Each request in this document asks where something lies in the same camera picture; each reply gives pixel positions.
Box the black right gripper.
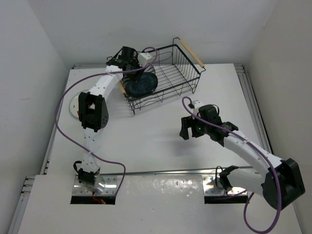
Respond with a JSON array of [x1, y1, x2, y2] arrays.
[[179, 114, 210, 140]]

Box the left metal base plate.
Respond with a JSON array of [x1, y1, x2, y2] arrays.
[[72, 175, 117, 196]]

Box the left wooden rack handle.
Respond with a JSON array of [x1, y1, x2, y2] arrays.
[[118, 82, 126, 95]]

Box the metal base plate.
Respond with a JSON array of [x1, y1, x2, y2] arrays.
[[72, 175, 117, 196], [202, 175, 248, 197]]

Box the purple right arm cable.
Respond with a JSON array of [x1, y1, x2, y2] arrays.
[[182, 97, 283, 232]]

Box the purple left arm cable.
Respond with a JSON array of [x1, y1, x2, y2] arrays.
[[54, 46, 159, 205]]

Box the black wire dish rack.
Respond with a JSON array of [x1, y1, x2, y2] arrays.
[[122, 37, 206, 114]]

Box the white plate blue stripes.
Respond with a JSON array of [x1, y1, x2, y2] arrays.
[[122, 65, 156, 86]]

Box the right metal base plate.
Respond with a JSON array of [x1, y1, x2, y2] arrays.
[[202, 175, 248, 197]]

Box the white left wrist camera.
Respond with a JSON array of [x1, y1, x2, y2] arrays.
[[137, 53, 154, 67]]

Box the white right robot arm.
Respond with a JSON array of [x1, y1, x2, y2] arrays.
[[179, 100, 305, 210]]

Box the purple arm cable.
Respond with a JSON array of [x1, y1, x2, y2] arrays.
[[182, 97, 283, 232], [54, 46, 159, 205]]

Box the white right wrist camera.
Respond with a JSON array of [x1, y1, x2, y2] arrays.
[[188, 100, 204, 116]]

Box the right wooden rack handle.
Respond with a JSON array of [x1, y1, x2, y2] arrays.
[[179, 39, 205, 69]]

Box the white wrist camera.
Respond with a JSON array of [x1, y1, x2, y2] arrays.
[[188, 100, 204, 116], [137, 53, 154, 67]]

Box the wooden rack handle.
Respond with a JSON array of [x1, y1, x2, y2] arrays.
[[118, 82, 126, 95], [179, 39, 205, 69]]

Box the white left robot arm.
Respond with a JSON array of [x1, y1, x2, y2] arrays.
[[78, 46, 153, 193]]

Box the large watermelon plate blue rim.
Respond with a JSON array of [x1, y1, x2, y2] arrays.
[[69, 92, 81, 119]]

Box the dark blue glazed plate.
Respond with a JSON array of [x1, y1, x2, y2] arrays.
[[125, 72, 158, 98]]

